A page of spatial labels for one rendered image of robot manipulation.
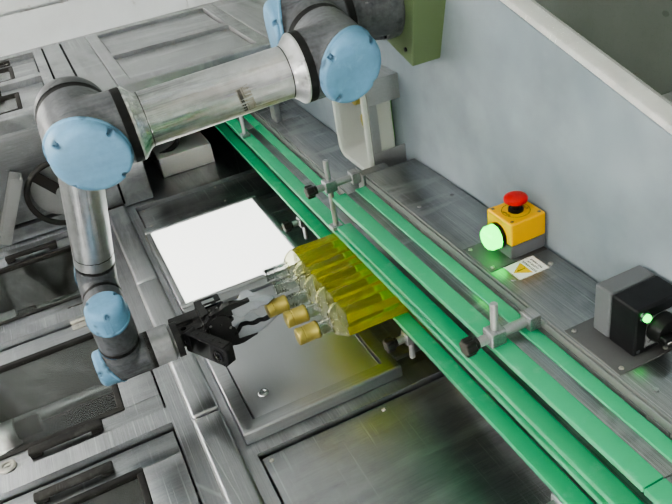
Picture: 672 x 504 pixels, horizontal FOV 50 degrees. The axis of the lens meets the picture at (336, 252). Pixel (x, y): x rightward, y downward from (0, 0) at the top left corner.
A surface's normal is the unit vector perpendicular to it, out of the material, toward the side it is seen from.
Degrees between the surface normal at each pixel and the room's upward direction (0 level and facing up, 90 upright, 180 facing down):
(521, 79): 0
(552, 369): 90
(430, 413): 89
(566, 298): 90
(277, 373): 90
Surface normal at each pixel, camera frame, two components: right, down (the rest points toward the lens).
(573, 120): -0.90, 0.34
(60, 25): 0.42, 0.44
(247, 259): -0.14, -0.83
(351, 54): 0.54, 0.54
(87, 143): 0.31, 0.66
